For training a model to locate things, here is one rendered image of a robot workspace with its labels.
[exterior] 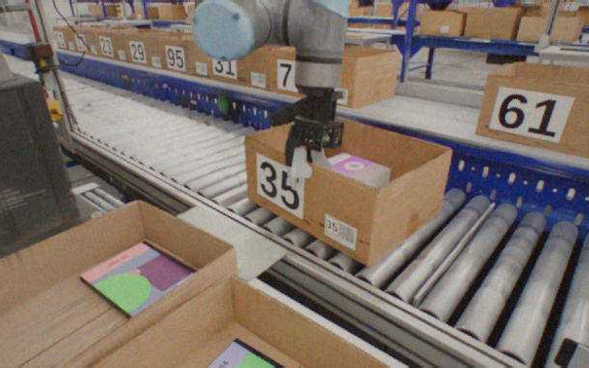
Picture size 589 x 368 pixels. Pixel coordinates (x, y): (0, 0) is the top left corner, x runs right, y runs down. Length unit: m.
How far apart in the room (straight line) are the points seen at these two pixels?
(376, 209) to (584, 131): 0.58
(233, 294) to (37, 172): 0.53
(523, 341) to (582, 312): 0.14
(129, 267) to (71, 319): 0.12
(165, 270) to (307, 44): 0.48
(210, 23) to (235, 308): 0.43
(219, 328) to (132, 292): 0.16
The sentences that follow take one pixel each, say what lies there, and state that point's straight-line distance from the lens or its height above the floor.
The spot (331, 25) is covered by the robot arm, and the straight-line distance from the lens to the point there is 0.70.
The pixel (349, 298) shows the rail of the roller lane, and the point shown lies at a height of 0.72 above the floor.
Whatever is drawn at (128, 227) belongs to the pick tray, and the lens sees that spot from 0.83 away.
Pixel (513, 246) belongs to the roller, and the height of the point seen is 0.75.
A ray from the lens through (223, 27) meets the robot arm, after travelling 0.59.
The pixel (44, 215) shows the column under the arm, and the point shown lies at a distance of 0.98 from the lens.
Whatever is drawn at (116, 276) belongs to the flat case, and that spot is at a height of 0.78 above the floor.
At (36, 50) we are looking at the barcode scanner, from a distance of 1.58.
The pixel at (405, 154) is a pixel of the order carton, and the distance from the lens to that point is 0.96.
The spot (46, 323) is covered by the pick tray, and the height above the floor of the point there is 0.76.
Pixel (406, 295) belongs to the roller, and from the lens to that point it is 0.72.
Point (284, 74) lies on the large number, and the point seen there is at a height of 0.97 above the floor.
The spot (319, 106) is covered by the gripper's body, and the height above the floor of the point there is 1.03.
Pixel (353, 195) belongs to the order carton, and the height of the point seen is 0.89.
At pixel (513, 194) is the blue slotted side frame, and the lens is 1.13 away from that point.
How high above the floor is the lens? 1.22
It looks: 27 degrees down
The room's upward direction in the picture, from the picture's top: straight up
